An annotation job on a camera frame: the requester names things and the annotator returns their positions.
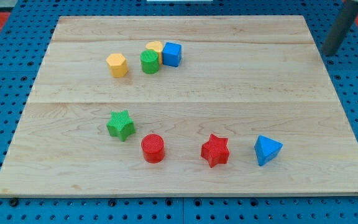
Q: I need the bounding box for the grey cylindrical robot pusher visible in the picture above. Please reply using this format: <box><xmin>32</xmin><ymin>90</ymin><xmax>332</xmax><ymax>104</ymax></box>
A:
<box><xmin>321</xmin><ymin>0</ymin><xmax>358</xmax><ymax>57</ymax></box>

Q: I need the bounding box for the red star block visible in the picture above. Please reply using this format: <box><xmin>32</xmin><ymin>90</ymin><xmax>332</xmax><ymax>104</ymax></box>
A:
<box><xmin>201</xmin><ymin>134</ymin><xmax>230</xmax><ymax>168</ymax></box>

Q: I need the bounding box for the yellow hexagon block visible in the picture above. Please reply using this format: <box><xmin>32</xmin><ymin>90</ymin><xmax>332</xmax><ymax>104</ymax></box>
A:
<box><xmin>106</xmin><ymin>53</ymin><xmax>129</xmax><ymax>78</ymax></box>

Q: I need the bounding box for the blue triangle block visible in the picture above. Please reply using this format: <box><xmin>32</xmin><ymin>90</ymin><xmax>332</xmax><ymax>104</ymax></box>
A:
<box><xmin>254</xmin><ymin>135</ymin><xmax>283</xmax><ymax>166</ymax></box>

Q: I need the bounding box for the yellow heart block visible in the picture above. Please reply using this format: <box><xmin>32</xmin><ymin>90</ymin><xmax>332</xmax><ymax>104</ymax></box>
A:
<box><xmin>145</xmin><ymin>41</ymin><xmax>163</xmax><ymax>65</ymax></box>

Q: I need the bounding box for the blue cube block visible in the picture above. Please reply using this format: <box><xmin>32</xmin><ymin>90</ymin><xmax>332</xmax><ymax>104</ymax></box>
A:
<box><xmin>162</xmin><ymin>42</ymin><xmax>181</xmax><ymax>67</ymax></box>

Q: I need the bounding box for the green star block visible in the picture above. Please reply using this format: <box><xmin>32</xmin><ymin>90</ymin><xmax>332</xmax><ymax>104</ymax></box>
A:
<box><xmin>106</xmin><ymin>110</ymin><xmax>135</xmax><ymax>142</ymax></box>

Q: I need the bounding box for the red cylinder block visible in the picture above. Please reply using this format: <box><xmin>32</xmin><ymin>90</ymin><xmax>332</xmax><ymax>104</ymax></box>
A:
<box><xmin>141</xmin><ymin>134</ymin><xmax>165</xmax><ymax>164</ymax></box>

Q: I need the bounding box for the green cylinder block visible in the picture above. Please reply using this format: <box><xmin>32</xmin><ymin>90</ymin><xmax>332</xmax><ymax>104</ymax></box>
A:
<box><xmin>140</xmin><ymin>50</ymin><xmax>160</xmax><ymax>74</ymax></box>

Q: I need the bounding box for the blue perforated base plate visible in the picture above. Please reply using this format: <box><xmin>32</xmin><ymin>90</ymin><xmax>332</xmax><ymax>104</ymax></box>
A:
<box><xmin>0</xmin><ymin>1</ymin><xmax>358</xmax><ymax>223</ymax></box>

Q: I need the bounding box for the wooden board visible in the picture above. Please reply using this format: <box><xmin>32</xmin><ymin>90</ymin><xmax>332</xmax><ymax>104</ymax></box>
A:
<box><xmin>0</xmin><ymin>16</ymin><xmax>358</xmax><ymax>198</ymax></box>

